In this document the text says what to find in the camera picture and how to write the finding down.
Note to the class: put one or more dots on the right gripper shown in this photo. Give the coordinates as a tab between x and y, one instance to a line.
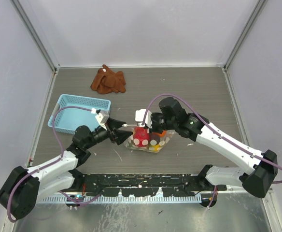
154	115

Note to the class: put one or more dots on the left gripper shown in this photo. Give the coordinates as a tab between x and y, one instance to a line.
119	135

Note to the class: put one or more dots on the orange tangerine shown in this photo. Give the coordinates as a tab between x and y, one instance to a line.
162	134

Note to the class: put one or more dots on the red apple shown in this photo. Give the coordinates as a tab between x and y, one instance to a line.
141	137

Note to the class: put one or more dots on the clear zip top bag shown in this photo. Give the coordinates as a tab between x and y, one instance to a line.
156	143

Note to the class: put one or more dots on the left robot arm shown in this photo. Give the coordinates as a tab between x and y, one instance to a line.
23	188

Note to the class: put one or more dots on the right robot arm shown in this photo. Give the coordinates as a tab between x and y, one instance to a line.
255	171

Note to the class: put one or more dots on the brown cloth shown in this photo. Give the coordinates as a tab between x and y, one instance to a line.
107	81

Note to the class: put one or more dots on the light blue plastic basket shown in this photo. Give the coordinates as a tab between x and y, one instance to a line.
67	115

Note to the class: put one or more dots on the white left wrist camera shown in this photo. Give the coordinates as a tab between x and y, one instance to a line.
101	117

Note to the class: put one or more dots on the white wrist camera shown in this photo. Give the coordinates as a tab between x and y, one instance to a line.
143	119
101	117

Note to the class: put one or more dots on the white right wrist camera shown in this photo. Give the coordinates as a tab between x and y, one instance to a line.
143	119

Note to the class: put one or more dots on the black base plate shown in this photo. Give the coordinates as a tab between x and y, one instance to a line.
139	185

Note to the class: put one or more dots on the slotted cable duct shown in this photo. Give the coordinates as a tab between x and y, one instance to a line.
59	198

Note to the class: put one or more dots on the aluminium frame post left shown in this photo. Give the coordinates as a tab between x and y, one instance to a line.
28	17

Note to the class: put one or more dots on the aluminium frame post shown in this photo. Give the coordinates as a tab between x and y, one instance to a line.
245	32
28	17

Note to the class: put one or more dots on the aluminium frame post right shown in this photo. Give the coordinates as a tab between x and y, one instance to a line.
245	32

